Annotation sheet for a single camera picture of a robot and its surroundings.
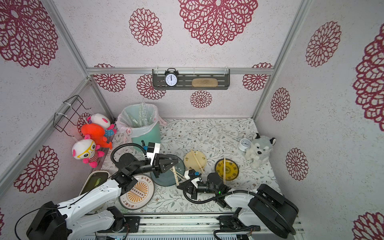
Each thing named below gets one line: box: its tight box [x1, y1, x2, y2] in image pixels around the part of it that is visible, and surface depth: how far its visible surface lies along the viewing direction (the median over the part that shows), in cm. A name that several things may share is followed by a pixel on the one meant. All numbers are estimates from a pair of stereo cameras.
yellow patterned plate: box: [215, 158, 240, 181], surface depth 95 cm
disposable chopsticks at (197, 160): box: [190, 148, 205, 173], surface depth 97 cm
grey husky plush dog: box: [245, 132, 277, 170], surface depth 85 cm
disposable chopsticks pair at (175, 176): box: [172, 165, 180, 187], surface depth 69 cm
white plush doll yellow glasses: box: [72, 134, 105, 168], surface depth 83 cm
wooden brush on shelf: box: [191, 78, 219, 88], surface depth 92 cm
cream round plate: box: [183, 150, 207, 171], surface depth 98 cm
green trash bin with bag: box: [115, 103, 167, 147], surface depth 91 cm
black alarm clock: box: [164, 68, 179, 88], surface depth 92 cm
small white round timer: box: [238, 138, 252, 152], surface depth 103 cm
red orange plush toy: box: [81, 123, 112, 150], surface depth 91 cm
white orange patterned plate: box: [119, 174, 155, 210], surface depth 83 cm
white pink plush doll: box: [87, 113, 117, 137], surface depth 97 cm
